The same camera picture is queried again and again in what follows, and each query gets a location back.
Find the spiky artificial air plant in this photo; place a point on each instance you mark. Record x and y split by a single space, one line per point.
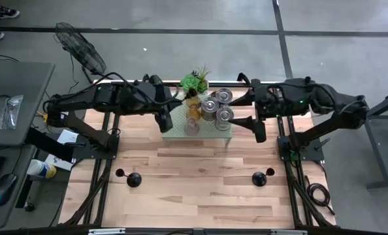
203 72

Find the pink glass candle holder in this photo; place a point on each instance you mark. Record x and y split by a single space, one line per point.
191 127

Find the white wipes bottle yellow cap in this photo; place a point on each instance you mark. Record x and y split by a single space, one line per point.
40 168

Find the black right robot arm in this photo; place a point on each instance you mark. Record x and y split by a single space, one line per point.
328 98

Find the silver bracket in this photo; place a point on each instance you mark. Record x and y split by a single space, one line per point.
288 232
107 231

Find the candle tin pale label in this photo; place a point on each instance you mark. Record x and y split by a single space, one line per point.
224 117

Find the grey side desk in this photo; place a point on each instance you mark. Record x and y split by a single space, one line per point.
17 81

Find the black aluminium table frame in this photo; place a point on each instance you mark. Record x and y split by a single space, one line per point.
225 85

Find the white paper sheet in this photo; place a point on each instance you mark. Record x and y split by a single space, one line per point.
67 137
60 162

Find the clear plastic bag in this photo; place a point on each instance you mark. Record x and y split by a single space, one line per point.
9 111

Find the candle tin red heart label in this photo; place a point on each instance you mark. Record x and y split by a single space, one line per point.
210 107

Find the green artificial succulent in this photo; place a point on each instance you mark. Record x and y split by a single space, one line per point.
189 83

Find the black floor fan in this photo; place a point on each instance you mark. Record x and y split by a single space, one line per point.
79 49

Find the white geometric plant pot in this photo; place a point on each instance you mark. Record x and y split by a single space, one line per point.
207 90

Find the black computer mouse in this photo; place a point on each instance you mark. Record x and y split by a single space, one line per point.
4 187

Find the grey metal table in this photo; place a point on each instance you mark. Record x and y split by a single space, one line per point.
383 137

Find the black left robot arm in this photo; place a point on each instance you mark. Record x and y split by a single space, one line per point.
83 98

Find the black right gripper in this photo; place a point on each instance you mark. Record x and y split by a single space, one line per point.
264 98

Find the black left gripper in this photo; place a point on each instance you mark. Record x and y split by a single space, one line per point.
148 94

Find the candle tin brown label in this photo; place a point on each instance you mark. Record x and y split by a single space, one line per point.
224 96

